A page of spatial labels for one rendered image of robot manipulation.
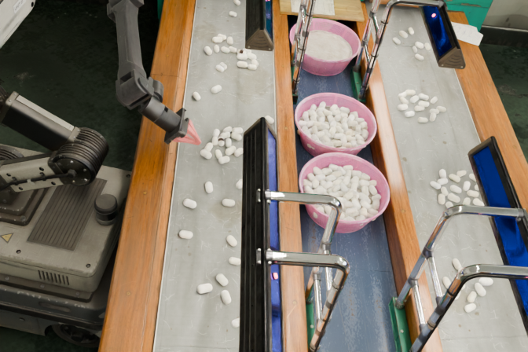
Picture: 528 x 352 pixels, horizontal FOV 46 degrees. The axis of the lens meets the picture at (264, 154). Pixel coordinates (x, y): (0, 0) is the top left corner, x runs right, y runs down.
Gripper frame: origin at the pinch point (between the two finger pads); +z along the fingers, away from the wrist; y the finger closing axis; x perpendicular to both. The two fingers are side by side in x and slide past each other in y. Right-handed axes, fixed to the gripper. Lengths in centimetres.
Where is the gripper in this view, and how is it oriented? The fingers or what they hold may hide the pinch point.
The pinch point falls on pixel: (197, 141)
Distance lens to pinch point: 178.7
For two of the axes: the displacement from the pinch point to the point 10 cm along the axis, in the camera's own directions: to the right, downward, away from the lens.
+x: -7.3, 4.8, 4.9
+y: 0.2, -7.0, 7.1
